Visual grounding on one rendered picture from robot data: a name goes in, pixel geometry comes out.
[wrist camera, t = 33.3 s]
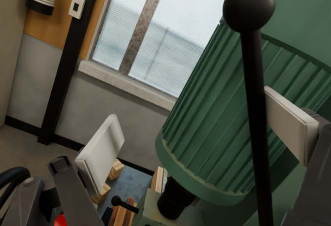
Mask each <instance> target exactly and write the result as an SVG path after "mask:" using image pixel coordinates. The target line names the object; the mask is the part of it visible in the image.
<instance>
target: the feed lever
mask: <svg viewBox="0 0 331 226"><path fill-rule="evenodd" d="M275 6H276V0H224V2H223V7H222V14H223V18H224V21H225V23H226V24H227V26H228V27H229V28H230V29H232V30H233V31H235V32H238V33H240V42H241V51H242V61H243V71H244V80H245V90H246V100H247V109H248V119H249V129H250V138H251V148H252V158H253V168H254V177H255V187H256V197H257V206H258V216H259V226H274V223H273V208H272V194H271V179H270V165H269V151H268V136H267V122H266V107H265V87H264V72H263V58H262V43H261V28H262V27H263V26H264V25H265V24H266V23H267V22H268V21H269V20H270V18H271V17H272V15H273V13H274V10H275Z"/></svg>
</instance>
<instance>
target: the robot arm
mask: <svg viewBox="0 0 331 226"><path fill-rule="evenodd" d="M265 107H266V122H267V124H268V125H269V126H270V127H271V129H272V130H273V131H274V132H275V133H276V134H277V136H278V137H279V138H280V139H281V140H282V142H283V143H284V144H285V145H286V146H287V147H288V149H289V150H290V151H291V152H292V153H293V154H294V156H295V157H296V158H297V159H298V160H299V161H300V163H301V164H302V165H303V166H305V167H307V170H306V172H305V175H304V177H303V180H302V183H301V185H300V188H299V191H298V194H297V196H296V198H295V201H294V204H293V206H292V209H288V210H287V211H286V213H285V216H284V218H283V221H282V223H281V226H331V122H329V121H328V120H326V119H325V118H323V117H321V116H320V115H318V114H316V113H315V112H314V111H312V110H310V109H307V108H304V107H303V108H298V107H297V106H295V105H294V104H292V103H291V102H290V101H288V100H287V99H285V98H284V97H283V96H281V95H280V94H278V93H277V92H276V91H275V90H273V89H272V88H270V87H269V86H265ZM124 141H125V139H124V136H123V133H122V130H121V127H120V124H119V121H118V118H117V115H116V114H111V115H109V116H108V118H107V119H106V120H105V121H104V123H103V124H102V125H101V127H100V128H99V129H98V131H97V132H96V133H95V135H94V136H93V137H92V138H91V140H90V141H89V142H88V144H86V145H85V146H84V147H82V148H81V149H80V151H79V152H78V153H77V154H76V156H75V157H74V158H73V159H72V161H70V158H69V156H68V155H60V156H58V157H55V158H54V159H52V160H51V161H50V162H49V163H48V164H47V166H48V168H49V170H50V172H51V174H52V177H51V178H48V179H45V180H42V178H41V176H39V175H36V176H32V177H30V178H28V179H26V180H24V181H23V182H22V183H21V184H20V185H19V187H18V189H17V191H16V193H15V196H14V198H13V200H12V202H11V205H10V207H9V209H8V211H7V214H6V216H5V218H4V220H3V222H2V224H1V226H54V221H55V214H56V208H57V207H59V206H62V210H63V213H64V216H65V220H66V224H67V226H105V225H104V223H103V221H102V219H101V218H100V216H99V214H98V212H97V210H96V208H95V206H94V204H93V203H92V201H91V199H90V197H89V195H90V196H93V195H99V194H100V192H101V190H102V188H103V186H104V183H105V181H106V179H107V177H108V175H109V173H110V171H111V168H112V166H113V164H114V162H115V160H116V158H117V156H118V153H119V151H120V149H121V147H122V145H123V143H124ZM86 188H87V191H88V193H89V195H88V193H87V191H86Z"/></svg>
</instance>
